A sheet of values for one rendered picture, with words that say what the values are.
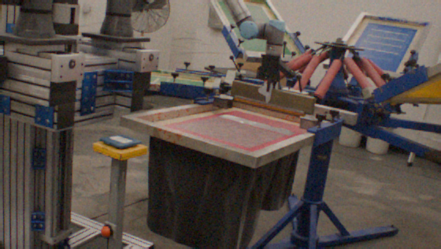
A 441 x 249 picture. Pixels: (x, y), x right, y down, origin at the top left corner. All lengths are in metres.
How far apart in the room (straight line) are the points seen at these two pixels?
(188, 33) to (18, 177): 5.57
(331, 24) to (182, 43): 2.38
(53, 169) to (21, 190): 0.18
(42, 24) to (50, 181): 0.72
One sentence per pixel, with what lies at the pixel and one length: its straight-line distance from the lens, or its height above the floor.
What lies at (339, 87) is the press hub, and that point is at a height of 1.08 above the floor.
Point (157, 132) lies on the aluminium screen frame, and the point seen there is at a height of 0.97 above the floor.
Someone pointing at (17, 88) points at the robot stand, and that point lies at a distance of 1.84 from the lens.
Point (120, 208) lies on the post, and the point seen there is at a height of 0.73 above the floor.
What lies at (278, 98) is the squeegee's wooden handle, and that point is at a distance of 2.17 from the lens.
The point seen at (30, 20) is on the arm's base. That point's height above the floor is 1.32.
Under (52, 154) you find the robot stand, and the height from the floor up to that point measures 0.75.
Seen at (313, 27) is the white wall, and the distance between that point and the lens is 6.52.
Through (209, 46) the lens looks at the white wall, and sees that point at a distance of 7.29.
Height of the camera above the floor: 1.43
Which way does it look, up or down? 13 degrees down
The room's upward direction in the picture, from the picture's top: 7 degrees clockwise
